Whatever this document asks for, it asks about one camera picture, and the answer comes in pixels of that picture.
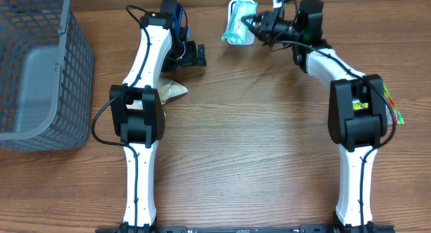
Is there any mint green snack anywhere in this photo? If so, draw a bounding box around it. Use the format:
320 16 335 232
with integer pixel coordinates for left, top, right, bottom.
221 0 259 45

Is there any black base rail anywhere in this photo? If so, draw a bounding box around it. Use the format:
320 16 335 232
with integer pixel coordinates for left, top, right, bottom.
94 224 396 233

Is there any white barcode scanner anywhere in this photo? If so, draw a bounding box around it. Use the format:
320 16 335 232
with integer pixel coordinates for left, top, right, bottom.
227 0 257 46

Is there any beige snack bag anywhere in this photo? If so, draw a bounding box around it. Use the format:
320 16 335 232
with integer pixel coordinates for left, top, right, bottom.
124 78 188 110

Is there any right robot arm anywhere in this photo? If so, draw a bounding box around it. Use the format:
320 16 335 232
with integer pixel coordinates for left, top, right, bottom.
240 0 389 232

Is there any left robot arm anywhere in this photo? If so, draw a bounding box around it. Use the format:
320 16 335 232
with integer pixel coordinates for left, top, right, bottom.
109 0 206 232

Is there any green gummy candy bag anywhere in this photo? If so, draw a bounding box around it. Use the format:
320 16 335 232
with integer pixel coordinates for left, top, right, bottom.
352 83 405 125

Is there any dark grey plastic basket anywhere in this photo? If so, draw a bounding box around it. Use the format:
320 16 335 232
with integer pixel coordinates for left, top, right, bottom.
1 0 94 152

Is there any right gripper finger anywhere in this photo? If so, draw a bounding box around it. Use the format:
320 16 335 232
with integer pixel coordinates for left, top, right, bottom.
240 13 263 24
248 26 269 43

